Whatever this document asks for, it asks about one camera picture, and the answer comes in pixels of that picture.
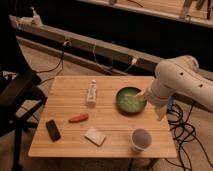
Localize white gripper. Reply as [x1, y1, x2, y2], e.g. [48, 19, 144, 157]
[134, 88, 167, 121]

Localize white sponge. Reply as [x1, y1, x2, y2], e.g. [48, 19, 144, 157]
[85, 127, 106, 146]

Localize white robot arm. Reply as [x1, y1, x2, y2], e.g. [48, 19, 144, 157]
[134, 55, 213, 121]

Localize green ceramic bowl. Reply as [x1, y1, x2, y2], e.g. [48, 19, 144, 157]
[116, 87, 147, 114]

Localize white paper cup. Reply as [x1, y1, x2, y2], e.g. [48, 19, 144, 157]
[130, 128, 152, 153]

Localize white tube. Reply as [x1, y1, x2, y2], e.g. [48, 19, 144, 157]
[86, 80, 97, 107]

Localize wooden table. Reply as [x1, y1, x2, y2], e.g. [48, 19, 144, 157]
[29, 76, 177, 158]

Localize orange carrot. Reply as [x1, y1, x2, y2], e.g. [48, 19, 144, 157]
[68, 114, 89, 123]

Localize black phone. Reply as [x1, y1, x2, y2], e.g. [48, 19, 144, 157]
[46, 120, 61, 141]

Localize black chair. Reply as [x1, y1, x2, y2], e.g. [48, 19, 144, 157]
[0, 0, 47, 171]

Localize black floor cables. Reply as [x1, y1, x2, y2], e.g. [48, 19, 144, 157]
[165, 103, 213, 171]

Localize grey metal rail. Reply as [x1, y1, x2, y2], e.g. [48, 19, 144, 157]
[10, 15, 213, 80]

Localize white bottle on rail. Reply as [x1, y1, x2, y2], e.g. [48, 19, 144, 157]
[31, 7, 43, 27]

